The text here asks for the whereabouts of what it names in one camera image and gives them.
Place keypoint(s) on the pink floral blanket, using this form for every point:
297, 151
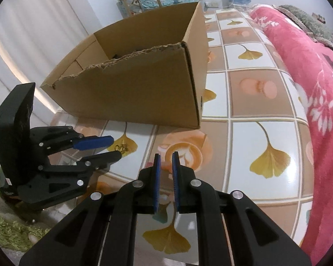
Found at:
327, 133

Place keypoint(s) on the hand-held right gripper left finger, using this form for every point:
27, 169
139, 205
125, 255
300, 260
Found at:
156, 184

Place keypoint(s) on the small gold earring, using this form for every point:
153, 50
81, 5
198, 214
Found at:
122, 147

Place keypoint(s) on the brown cardboard box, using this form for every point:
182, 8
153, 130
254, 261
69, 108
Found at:
144, 88

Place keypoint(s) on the green shaggy rug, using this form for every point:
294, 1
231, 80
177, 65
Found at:
8, 227

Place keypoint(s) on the ginkgo print tablecloth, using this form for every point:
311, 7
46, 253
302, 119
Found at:
247, 133

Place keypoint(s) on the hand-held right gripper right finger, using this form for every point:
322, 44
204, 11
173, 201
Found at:
176, 184

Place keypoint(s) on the white curtain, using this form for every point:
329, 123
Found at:
30, 33

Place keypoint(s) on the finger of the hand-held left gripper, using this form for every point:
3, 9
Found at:
95, 142
72, 177

